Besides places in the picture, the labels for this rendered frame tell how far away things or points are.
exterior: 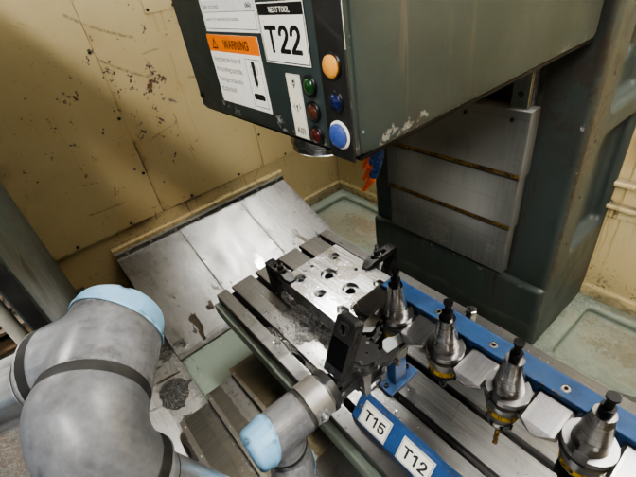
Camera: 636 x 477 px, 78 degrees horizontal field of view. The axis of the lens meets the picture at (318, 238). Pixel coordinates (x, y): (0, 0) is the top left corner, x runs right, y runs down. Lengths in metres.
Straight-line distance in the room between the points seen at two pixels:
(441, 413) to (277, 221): 1.23
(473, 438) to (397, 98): 0.74
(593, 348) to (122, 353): 1.48
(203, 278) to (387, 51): 1.42
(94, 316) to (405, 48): 0.47
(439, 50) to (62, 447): 0.58
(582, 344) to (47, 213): 1.97
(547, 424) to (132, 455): 0.52
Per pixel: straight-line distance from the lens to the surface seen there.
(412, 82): 0.53
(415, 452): 0.92
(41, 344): 0.55
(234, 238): 1.86
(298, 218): 1.95
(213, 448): 1.27
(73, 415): 0.45
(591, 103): 1.08
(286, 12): 0.52
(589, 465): 0.65
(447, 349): 0.69
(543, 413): 0.68
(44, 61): 1.67
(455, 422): 1.01
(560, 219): 1.21
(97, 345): 0.48
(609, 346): 1.68
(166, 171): 1.82
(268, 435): 0.67
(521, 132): 1.10
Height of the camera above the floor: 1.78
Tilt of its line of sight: 35 degrees down
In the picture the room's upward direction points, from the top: 10 degrees counter-clockwise
